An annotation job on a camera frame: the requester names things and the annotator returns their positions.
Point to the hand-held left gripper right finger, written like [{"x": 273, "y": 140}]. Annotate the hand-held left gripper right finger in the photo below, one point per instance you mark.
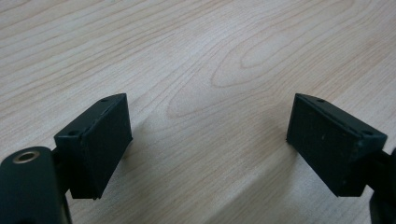
[{"x": 330, "y": 149}]

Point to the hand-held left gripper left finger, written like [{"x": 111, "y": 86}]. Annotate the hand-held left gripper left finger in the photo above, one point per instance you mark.
[{"x": 99, "y": 146}]

